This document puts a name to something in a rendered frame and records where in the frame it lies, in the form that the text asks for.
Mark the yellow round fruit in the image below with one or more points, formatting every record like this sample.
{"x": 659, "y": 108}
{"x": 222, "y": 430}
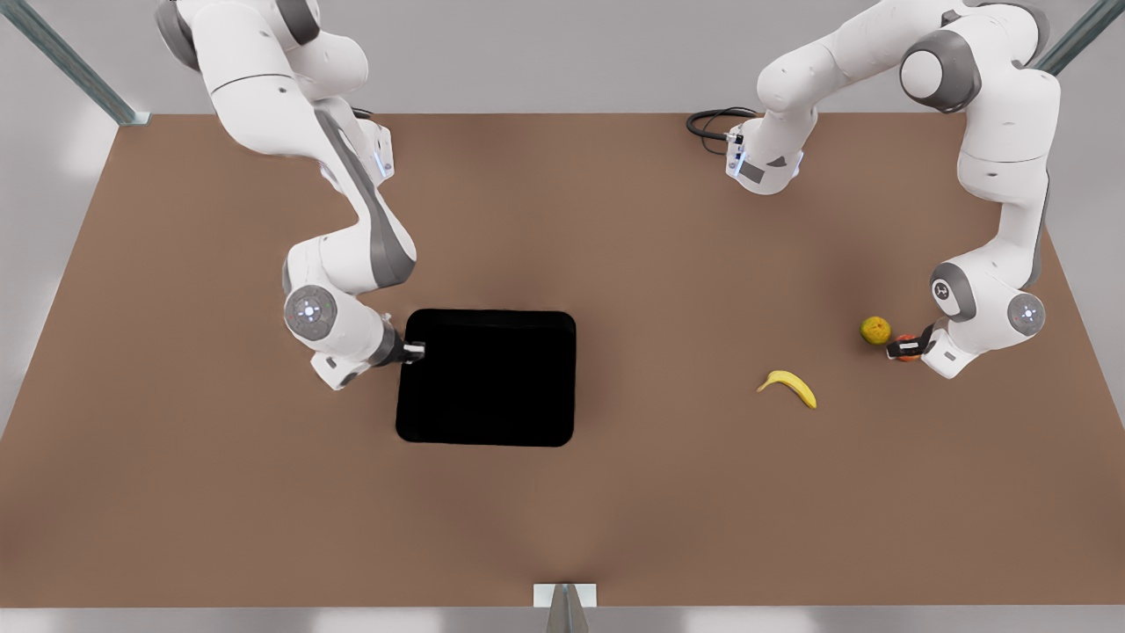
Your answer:
{"x": 875, "y": 331}

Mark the silver frame post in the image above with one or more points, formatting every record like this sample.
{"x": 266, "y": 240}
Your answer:
{"x": 70, "y": 61}
{"x": 565, "y": 607}
{"x": 1077, "y": 35}

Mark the yellow banana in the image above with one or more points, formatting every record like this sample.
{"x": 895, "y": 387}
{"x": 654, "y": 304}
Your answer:
{"x": 791, "y": 383}

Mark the red apple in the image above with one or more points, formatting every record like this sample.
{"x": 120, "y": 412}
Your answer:
{"x": 909, "y": 355}

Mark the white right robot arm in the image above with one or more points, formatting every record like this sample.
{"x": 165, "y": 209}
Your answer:
{"x": 264, "y": 97}

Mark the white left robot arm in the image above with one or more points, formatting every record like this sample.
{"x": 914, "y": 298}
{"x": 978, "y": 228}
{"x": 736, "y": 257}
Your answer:
{"x": 1002, "y": 114}

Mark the black storage box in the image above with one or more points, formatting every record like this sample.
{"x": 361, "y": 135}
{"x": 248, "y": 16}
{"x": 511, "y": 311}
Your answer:
{"x": 488, "y": 378}

